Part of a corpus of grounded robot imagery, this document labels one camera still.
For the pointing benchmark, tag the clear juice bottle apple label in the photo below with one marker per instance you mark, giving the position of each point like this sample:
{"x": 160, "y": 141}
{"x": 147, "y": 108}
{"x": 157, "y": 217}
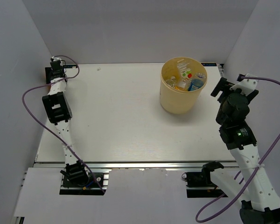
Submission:
{"x": 184, "y": 68}

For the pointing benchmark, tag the blue table sticker left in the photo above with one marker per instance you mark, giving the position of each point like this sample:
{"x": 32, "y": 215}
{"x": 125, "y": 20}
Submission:
{"x": 70, "y": 66}

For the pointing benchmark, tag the clear unlabeled plastic bottle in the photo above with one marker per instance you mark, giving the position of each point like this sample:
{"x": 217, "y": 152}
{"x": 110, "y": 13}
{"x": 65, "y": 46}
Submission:
{"x": 172, "y": 82}

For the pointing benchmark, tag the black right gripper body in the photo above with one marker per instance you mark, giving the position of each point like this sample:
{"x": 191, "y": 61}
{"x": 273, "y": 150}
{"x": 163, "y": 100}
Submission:
{"x": 219, "y": 118}

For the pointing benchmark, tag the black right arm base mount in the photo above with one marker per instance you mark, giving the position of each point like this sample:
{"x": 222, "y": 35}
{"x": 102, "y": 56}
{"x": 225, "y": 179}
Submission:
{"x": 199, "y": 184}

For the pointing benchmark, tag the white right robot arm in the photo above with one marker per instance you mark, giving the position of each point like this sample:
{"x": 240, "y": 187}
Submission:
{"x": 260, "y": 204}

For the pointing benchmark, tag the clear bottle blue square label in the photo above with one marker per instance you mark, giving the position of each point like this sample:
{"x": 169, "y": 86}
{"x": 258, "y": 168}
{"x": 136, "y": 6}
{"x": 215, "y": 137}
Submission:
{"x": 195, "y": 84}

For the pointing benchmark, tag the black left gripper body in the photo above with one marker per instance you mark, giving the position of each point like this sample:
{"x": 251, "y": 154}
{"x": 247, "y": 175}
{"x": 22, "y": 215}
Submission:
{"x": 52, "y": 74}

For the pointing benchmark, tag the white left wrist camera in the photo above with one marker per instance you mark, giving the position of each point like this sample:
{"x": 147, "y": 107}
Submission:
{"x": 56, "y": 63}

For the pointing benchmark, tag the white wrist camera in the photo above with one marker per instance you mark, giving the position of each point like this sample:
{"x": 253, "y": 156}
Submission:
{"x": 246, "y": 83}
{"x": 56, "y": 63}

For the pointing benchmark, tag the small clear bottle orange label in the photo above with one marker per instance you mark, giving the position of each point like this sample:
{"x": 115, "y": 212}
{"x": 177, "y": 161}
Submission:
{"x": 184, "y": 84}

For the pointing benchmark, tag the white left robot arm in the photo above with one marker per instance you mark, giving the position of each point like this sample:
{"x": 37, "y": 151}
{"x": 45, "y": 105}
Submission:
{"x": 59, "y": 114}

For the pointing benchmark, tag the clear bottle blue cap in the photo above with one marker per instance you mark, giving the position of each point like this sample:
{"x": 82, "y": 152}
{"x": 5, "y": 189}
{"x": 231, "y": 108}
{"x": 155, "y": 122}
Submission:
{"x": 200, "y": 75}

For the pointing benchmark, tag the blue table sticker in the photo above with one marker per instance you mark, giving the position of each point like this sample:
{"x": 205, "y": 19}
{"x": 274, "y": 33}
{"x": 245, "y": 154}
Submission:
{"x": 209, "y": 64}
{"x": 70, "y": 66}

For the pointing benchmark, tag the blue table sticker right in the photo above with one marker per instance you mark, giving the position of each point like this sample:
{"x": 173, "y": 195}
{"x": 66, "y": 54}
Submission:
{"x": 209, "y": 64}

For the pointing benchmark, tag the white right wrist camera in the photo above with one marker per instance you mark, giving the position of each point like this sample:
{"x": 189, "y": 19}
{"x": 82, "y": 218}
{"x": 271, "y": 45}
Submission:
{"x": 246, "y": 83}

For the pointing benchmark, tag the yellow plastic bin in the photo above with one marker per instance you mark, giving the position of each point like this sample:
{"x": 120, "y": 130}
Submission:
{"x": 176, "y": 101}

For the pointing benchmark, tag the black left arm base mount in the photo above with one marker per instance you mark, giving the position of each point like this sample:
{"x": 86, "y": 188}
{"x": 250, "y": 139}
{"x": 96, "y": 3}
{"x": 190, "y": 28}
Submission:
{"x": 78, "y": 180}

